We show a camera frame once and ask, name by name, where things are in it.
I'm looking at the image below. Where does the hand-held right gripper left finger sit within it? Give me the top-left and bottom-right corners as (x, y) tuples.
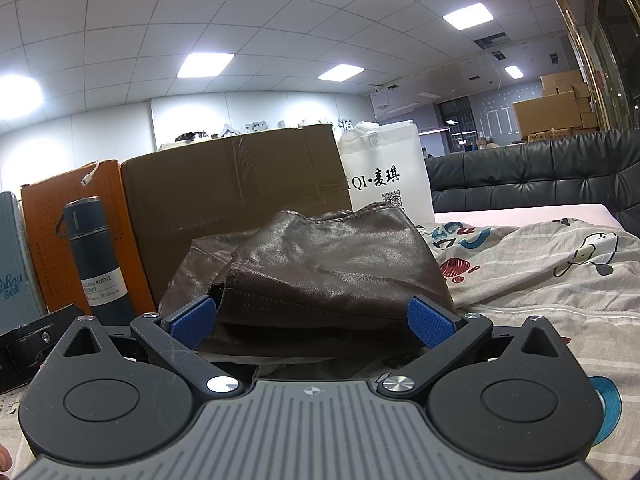
(64, 295), (242, 394)

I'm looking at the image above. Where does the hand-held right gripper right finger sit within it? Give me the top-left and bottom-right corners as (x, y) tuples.
(377, 296), (572, 395)

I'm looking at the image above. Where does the brown leather jacket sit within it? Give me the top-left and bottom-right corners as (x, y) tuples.
(157, 202), (457, 358)

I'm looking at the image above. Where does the blue-grey box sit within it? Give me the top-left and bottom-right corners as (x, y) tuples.
(0, 191), (49, 334)

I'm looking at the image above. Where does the printed bed sheet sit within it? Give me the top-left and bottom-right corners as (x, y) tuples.
(0, 206), (640, 480)

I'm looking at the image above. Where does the dark blue vacuum bottle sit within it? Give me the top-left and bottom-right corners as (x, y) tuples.
(55, 196), (132, 324)

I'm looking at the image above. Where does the orange box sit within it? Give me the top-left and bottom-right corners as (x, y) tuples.
(21, 160), (157, 317)

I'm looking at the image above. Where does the large brown cardboard box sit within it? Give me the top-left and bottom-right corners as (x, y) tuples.
(121, 125), (354, 307)

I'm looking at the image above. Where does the pink mattress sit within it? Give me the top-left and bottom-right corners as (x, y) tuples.
(433, 203), (622, 232)

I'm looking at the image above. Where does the white paper bag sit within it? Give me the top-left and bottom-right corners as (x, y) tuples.
(336, 120), (435, 226)

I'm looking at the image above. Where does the black leather sofa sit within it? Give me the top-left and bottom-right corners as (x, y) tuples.
(425, 129), (640, 239)

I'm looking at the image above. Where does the stack of cardboard boxes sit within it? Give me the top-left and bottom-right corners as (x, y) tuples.
(512, 71), (601, 142)

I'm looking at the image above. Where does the gold door frame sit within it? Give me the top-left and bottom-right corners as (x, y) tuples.
(538, 0), (640, 132)

